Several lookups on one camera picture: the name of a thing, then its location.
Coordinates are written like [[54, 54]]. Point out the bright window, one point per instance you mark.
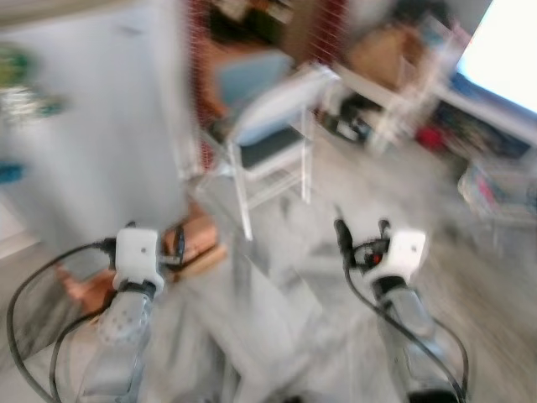
[[503, 50]]

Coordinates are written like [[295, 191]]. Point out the brick and wood fridge base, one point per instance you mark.
[[197, 239]]

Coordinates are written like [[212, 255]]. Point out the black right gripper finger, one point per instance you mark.
[[342, 242], [384, 231]]

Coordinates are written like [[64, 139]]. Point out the white metal rack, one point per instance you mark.
[[419, 84]]

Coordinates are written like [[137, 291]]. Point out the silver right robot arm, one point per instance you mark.
[[411, 319]]

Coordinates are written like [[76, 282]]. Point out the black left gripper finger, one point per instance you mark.
[[179, 243], [131, 225]]

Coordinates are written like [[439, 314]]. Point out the white folding chair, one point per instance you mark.
[[277, 105]]

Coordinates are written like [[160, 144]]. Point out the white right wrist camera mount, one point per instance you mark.
[[403, 252]]

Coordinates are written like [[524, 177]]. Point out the small white fridge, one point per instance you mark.
[[101, 126]]

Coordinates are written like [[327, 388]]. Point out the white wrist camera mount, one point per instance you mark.
[[403, 252], [138, 252]]

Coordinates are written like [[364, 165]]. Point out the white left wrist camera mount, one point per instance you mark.
[[138, 252]]

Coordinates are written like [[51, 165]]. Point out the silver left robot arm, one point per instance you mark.
[[122, 336]]

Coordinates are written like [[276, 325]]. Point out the brown cardboard box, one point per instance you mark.
[[382, 54]]

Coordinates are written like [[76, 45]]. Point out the small red object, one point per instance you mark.
[[430, 138]]

